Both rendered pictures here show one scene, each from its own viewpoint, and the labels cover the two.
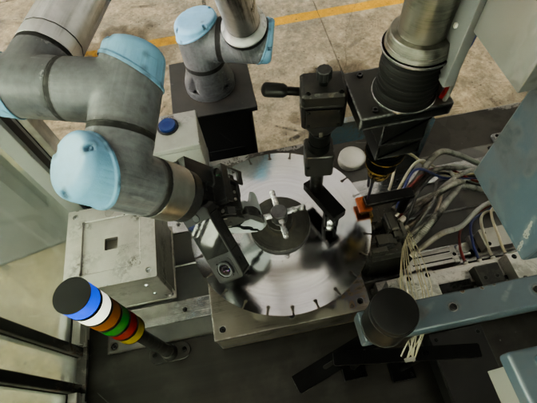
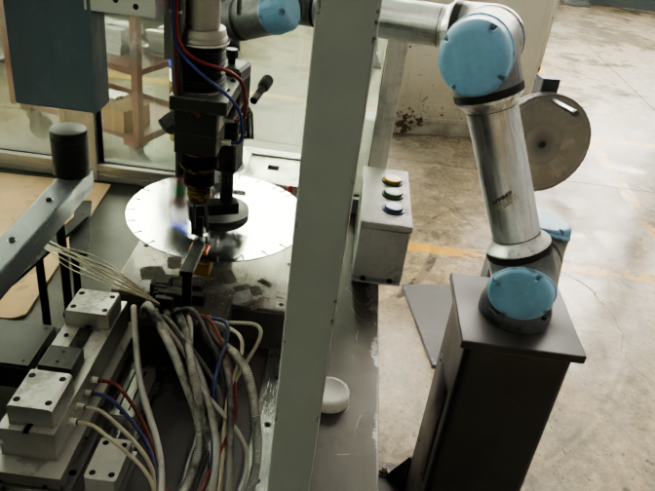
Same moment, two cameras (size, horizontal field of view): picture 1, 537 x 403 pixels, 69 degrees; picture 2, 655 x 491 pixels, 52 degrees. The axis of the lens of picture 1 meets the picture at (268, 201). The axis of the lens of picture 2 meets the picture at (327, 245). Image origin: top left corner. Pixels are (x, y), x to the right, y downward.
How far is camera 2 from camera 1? 1.24 m
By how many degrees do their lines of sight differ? 65
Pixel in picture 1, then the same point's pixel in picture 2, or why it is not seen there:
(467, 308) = (40, 205)
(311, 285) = (148, 210)
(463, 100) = not seen: outside the picture
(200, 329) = not seen: hidden behind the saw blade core
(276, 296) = (154, 195)
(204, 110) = (463, 297)
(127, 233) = (278, 174)
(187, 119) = (399, 220)
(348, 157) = (328, 386)
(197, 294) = not seen: hidden behind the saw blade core
